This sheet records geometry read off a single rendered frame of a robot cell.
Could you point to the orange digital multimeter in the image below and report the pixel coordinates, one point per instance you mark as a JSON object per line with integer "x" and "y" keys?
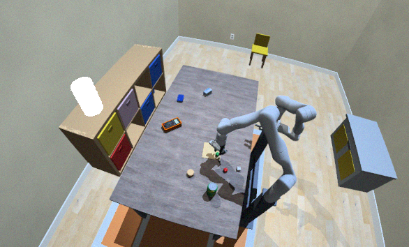
{"x": 171, "y": 124}

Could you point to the beige flat mat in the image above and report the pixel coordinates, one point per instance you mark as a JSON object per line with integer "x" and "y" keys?
{"x": 208, "y": 152}

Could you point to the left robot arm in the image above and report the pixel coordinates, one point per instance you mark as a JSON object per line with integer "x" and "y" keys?
{"x": 267, "y": 118}

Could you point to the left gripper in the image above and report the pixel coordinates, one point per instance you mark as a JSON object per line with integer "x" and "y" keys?
{"x": 223, "y": 150}

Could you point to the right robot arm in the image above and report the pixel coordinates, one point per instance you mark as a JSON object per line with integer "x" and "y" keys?
{"x": 303, "y": 113}

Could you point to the tan short cylinder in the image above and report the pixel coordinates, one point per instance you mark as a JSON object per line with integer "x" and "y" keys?
{"x": 190, "y": 172}

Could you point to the green soda can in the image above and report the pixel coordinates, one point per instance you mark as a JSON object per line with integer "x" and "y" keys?
{"x": 211, "y": 189}

